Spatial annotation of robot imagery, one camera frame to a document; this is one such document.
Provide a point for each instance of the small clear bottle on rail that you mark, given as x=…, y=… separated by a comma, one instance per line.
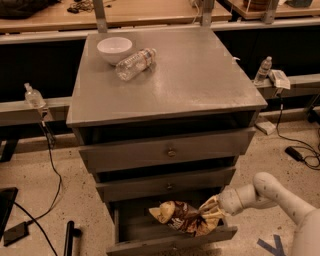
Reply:
x=34, y=97

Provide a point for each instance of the open bottom grey drawer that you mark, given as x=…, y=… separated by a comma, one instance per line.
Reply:
x=138, y=233

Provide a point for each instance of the black power adapter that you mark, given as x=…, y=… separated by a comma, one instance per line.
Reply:
x=294, y=154
x=15, y=234

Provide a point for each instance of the black bag on table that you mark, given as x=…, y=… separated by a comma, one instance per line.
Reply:
x=22, y=9

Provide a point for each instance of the middle grey drawer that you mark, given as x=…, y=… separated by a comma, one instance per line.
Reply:
x=165, y=184

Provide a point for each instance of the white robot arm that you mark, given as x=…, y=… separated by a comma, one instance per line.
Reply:
x=265, y=191

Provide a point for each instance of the black power adapter right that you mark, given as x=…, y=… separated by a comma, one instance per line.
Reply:
x=294, y=154

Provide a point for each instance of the wooden table right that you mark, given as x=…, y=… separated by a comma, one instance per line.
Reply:
x=283, y=11

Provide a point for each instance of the wooden table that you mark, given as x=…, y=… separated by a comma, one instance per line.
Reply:
x=283, y=11
x=118, y=13

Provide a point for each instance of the clear plastic water bottle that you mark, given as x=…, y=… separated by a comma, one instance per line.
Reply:
x=131, y=66

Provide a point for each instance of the brown chip bag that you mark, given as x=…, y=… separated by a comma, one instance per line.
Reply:
x=182, y=217

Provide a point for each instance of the black power adapter left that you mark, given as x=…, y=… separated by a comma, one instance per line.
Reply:
x=15, y=234

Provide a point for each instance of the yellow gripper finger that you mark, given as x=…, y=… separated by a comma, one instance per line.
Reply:
x=212, y=219
x=211, y=205

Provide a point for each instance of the grey drawer cabinet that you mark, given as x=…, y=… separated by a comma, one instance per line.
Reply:
x=194, y=86

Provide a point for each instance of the black post on floor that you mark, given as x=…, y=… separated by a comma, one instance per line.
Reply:
x=71, y=233

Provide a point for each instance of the wooden table left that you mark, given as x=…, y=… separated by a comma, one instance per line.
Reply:
x=118, y=13

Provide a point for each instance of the top grey drawer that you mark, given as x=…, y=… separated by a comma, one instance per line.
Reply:
x=133, y=154

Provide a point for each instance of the white bowl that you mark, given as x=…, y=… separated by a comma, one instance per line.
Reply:
x=114, y=49

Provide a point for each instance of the white packet on rail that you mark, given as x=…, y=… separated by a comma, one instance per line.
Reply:
x=279, y=79

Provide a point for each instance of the grey block on floor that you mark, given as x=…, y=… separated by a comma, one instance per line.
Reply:
x=265, y=125

